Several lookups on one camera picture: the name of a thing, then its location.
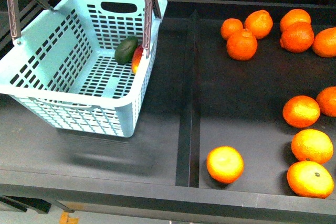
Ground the red yellow mango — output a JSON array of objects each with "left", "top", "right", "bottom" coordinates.
[{"left": 131, "top": 45, "right": 143, "bottom": 74}]

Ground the green avocado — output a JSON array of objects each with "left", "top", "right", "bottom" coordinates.
[{"left": 114, "top": 36, "right": 138, "bottom": 65}]

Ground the light blue plastic basket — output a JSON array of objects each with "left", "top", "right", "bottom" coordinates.
[{"left": 1, "top": 0, "right": 167, "bottom": 137}]

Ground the wooden display stand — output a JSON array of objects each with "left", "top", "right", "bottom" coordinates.
[{"left": 1, "top": 0, "right": 335, "bottom": 223}]

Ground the orange tangerine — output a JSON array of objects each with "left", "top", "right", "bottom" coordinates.
[
  {"left": 291, "top": 129, "right": 334, "bottom": 164},
  {"left": 226, "top": 29, "right": 258, "bottom": 61},
  {"left": 282, "top": 95, "right": 321, "bottom": 128},
  {"left": 279, "top": 22, "right": 314, "bottom": 53},
  {"left": 206, "top": 146, "right": 244, "bottom": 184},
  {"left": 287, "top": 161, "right": 335, "bottom": 199}
]

